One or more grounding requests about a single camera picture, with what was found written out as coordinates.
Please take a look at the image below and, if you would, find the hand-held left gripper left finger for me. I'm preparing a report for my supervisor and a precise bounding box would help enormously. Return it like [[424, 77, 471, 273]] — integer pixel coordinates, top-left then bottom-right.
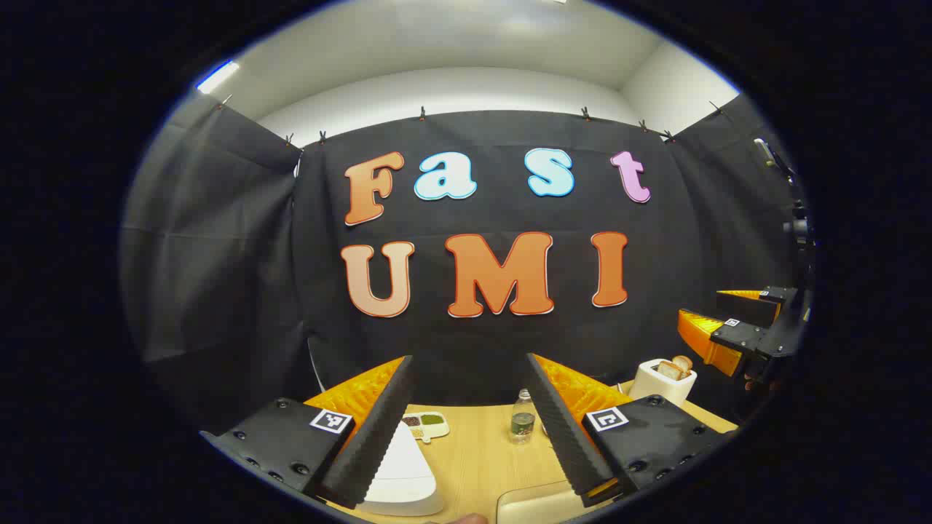
[[200, 355, 418, 510]]

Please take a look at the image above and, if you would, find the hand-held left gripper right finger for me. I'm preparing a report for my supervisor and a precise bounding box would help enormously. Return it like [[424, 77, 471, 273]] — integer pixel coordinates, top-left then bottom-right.
[[526, 353, 736, 509]]

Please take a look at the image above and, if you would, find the white rice cooker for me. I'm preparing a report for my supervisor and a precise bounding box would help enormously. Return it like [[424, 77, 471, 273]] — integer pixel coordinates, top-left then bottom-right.
[[362, 421, 445, 517]]

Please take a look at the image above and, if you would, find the clear plastic water bottle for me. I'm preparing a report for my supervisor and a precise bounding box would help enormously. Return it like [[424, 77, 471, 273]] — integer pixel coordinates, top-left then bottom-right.
[[510, 389, 537, 445]]

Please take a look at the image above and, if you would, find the white divided grain dish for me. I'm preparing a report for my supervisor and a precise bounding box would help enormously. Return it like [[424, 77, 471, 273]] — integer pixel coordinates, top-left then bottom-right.
[[402, 411, 450, 443]]

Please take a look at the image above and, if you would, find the clear plastic container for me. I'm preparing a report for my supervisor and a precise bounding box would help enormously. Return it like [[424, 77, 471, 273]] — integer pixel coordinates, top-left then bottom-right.
[[497, 480, 583, 524]]

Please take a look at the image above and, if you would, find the white toaster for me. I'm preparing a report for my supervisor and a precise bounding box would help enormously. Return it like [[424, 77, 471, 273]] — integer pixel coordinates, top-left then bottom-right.
[[628, 358, 698, 407]]

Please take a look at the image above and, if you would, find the ceiling light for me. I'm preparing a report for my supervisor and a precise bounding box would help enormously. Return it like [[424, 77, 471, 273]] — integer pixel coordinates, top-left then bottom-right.
[[195, 60, 241, 94]]

